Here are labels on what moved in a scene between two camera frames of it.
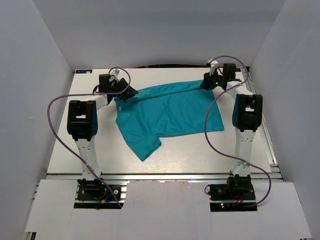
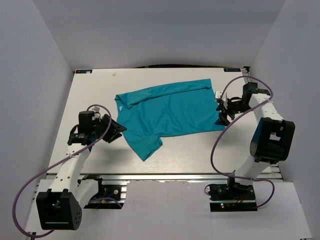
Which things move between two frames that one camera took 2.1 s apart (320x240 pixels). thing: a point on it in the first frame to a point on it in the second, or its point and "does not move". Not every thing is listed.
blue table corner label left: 83,71 does not move
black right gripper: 207,81 to 227,109
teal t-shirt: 168,110 does not move
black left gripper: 125,88 to 107,127
